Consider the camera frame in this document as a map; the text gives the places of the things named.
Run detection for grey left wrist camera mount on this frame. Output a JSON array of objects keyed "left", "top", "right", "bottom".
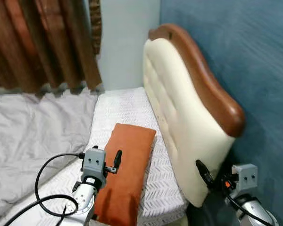
[{"left": 81, "top": 147, "right": 107, "bottom": 178}]

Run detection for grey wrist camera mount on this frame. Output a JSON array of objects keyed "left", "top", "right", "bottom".
[
  {"left": 81, "top": 147, "right": 107, "bottom": 178},
  {"left": 232, "top": 164, "right": 258, "bottom": 196}
]

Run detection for white patterned mattress cover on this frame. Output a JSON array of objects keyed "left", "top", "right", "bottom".
[{"left": 0, "top": 87, "right": 189, "bottom": 226}]

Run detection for orange rectangular pillow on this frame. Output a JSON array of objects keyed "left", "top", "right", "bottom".
[{"left": 92, "top": 123, "right": 157, "bottom": 226}]

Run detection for cream padded wooden headboard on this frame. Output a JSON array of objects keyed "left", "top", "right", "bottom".
[{"left": 142, "top": 23, "right": 247, "bottom": 208}]

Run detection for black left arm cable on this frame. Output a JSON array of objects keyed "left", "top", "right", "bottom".
[{"left": 4, "top": 152, "right": 85, "bottom": 226}]

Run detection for brown curtain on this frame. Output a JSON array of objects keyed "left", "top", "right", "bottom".
[{"left": 0, "top": 0, "right": 103, "bottom": 94}]

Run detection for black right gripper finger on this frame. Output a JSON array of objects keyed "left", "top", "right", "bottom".
[{"left": 196, "top": 160, "right": 216, "bottom": 190}]

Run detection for white crumpled duvet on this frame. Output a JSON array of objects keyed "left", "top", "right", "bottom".
[{"left": 0, "top": 89, "right": 99, "bottom": 222}]

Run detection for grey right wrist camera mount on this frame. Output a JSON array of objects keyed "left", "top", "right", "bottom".
[{"left": 232, "top": 164, "right": 258, "bottom": 196}]

